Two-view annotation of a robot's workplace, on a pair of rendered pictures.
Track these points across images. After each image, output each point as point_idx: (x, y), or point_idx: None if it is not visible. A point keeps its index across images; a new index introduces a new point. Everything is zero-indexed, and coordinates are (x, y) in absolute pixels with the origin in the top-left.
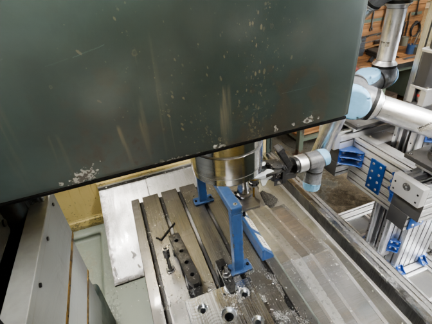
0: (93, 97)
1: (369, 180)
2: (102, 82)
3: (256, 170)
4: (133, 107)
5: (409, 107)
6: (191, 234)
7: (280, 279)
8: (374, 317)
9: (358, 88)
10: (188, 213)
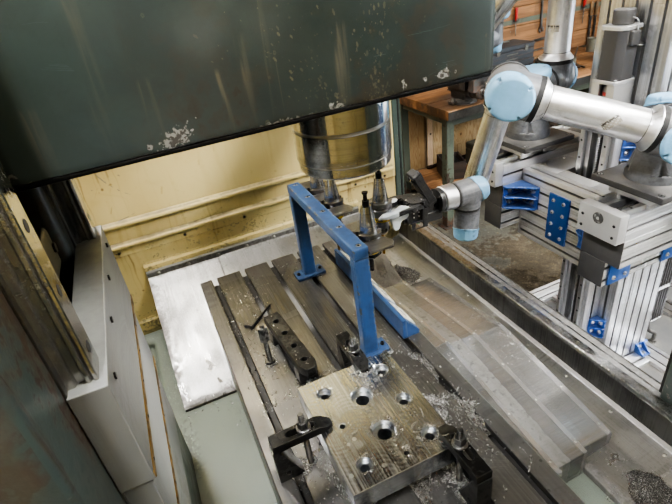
0: (189, 30)
1: (550, 226)
2: (199, 12)
3: (384, 155)
4: (233, 46)
5: (587, 96)
6: (297, 316)
7: (431, 358)
8: (570, 405)
9: (515, 75)
10: (288, 293)
